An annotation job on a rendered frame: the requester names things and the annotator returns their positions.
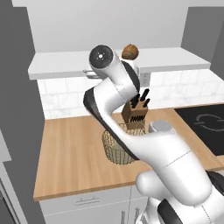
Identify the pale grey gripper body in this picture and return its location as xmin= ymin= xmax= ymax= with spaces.
xmin=81 ymin=68 xmax=102 ymax=80

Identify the brown bread loaf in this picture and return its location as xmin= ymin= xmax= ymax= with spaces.
xmin=121 ymin=44 xmax=140 ymax=61

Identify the dark grey tall cabinet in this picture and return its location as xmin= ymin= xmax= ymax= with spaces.
xmin=0 ymin=0 xmax=46 ymax=224

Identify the white base cabinet door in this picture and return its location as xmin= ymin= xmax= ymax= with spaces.
xmin=129 ymin=185 xmax=151 ymax=224
xmin=43 ymin=200 xmax=131 ymax=224

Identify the wooden knife block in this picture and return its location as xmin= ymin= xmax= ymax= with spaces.
xmin=121 ymin=87 xmax=151 ymax=130

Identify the grey round canister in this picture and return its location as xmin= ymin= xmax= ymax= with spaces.
xmin=148 ymin=119 xmax=177 ymax=136

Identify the black hob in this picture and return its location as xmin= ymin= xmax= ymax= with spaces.
xmin=173 ymin=103 xmax=224 ymax=158

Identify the white drawer front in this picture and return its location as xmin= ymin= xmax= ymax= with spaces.
xmin=38 ymin=185 xmax=132 ymax=217

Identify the white wall cabinet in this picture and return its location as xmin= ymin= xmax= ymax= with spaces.
xmin=27 ymin=5 xmax=212 ymax=81

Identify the white wall socket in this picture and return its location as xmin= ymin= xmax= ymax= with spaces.
xmin=142 ymin=72 xmax=151 ymax=88

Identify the wire basket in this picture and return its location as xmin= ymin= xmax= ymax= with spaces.
xmin=101 ymin=122 xmax=147 ymax=166

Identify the dark grey wall cabinet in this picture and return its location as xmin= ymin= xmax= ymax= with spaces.
xmin=180 ymin=6 xmax=224 ymax=73

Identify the grey drawer handle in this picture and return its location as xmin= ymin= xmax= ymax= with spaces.
xmin=75 ymin=197 xmax=101 ymax=207

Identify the grey cabinet door handle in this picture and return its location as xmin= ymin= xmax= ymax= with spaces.
xmin=120 ymin=209 xmax=127 ymax=224
xmin=135 ymin=206 xmax=141 ymax=224

